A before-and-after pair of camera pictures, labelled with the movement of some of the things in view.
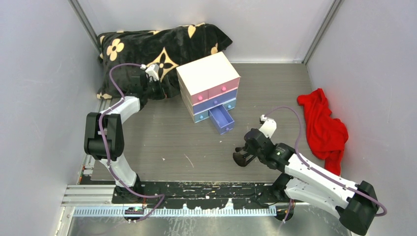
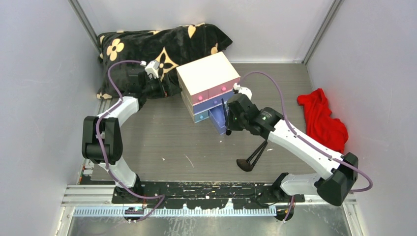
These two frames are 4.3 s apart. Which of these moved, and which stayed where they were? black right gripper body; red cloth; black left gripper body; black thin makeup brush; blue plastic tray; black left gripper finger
Moved: black right gripper body; black thin makeup brush
Stayed: black left gripper finger; black left gripper body; red cloth; blue plastic tray
